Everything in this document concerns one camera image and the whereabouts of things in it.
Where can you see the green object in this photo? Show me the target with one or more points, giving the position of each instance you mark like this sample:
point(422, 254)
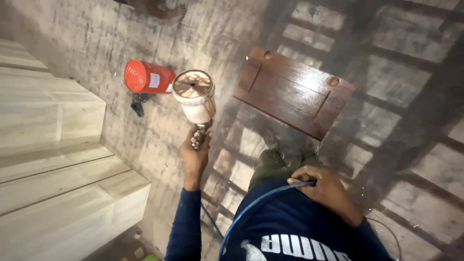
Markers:
point(150, 257)

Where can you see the spray gun with white cup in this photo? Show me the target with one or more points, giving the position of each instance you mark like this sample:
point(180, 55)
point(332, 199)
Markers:
point(195, 107)

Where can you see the black extinguisher valve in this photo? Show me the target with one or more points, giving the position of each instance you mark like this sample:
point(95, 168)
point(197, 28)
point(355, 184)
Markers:
point(137, 107)

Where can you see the person's left fingers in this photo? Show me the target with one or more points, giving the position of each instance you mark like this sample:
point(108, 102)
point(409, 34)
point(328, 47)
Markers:
point(187, 139)

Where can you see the red fire extinguisher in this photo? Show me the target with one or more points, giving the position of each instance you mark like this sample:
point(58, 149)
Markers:
point(147, 77)

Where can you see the person's right hand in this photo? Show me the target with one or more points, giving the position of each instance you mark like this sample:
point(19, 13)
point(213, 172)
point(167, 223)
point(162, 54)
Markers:
point(326, 188)

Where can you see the person's green trousers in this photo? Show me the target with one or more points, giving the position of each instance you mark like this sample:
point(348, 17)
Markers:
point(268, 168)

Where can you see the pale wooden cabinets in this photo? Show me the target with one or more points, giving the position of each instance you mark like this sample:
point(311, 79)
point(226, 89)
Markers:
point(54, 152)

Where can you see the person's dark blue shirt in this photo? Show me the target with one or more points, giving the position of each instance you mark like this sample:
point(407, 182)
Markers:
point(290, 221)

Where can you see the person's dusty shoe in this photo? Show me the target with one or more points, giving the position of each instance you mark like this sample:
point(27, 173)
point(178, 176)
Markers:
point(271, 139)

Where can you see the brown varnished wooden board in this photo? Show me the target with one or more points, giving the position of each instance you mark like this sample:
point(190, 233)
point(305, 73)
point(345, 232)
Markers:
point(290, 90)

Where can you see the small brown box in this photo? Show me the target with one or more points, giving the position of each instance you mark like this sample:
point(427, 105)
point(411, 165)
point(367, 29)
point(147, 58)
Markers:
point(135, 252)

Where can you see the person's left hand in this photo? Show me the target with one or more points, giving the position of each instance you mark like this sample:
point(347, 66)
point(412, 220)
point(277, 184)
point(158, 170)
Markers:
point(194, 163)

